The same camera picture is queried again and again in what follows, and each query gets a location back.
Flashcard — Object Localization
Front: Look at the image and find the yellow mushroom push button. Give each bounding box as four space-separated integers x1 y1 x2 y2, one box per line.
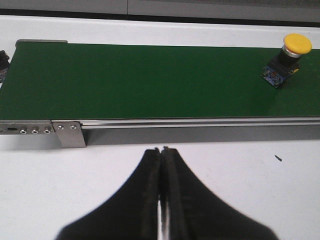
260 33 312 88

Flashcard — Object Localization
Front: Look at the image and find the steel conveyor support bracket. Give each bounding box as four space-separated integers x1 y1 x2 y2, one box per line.
52 121 86 148

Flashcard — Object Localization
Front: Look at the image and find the green conveyor belt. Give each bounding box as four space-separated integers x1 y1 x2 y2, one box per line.
0 42 320 120

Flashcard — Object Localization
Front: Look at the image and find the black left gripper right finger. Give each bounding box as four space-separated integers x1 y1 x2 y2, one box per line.
161 147 277 240

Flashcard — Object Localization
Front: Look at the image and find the aluminium conveyor frame rail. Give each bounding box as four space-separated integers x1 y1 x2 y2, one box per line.
80 116 320 129

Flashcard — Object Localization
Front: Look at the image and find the steel conveyor end plate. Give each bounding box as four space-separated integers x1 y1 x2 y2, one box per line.
0 120 55 135

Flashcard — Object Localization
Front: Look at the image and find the red mushroom push button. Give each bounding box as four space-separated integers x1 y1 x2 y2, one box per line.
0 50 10 83

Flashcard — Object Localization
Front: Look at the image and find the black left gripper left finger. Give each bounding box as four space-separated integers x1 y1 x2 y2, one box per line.
58 148 160 240

